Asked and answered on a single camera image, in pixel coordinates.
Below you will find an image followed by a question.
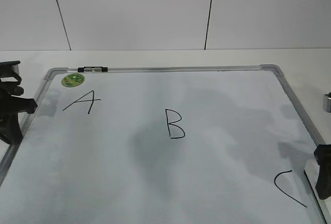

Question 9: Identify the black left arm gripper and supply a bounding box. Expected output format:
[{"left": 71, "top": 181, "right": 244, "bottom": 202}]
[{"left": 1, "top": 81, "right": 37, "bottom": 145}]

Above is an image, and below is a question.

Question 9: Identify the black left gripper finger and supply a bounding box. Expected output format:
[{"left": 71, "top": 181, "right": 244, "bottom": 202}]
[{"left": 314, "top": 144, "right": 330, "bottom": 200}]

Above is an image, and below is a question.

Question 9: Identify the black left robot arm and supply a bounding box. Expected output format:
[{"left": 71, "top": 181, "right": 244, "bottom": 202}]
[{"left": 1, "top": 61, "right": 330, "bottom": 200}]

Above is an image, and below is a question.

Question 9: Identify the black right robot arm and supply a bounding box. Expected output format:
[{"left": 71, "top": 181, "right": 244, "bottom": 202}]
[{"left": 323, "top": 92, "right": 331, "bottom": 113}]

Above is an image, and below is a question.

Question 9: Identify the green round magnet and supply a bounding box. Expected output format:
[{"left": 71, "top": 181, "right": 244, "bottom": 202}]
[{"left": 62, "top": 73, "right": 85, "bottom": 87}]

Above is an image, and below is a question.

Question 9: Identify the whiteboard with aluminium frame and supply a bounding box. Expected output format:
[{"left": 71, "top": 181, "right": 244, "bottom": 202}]
[{"left": 1, "top": 70, "right": 330, "bottom": 223}]

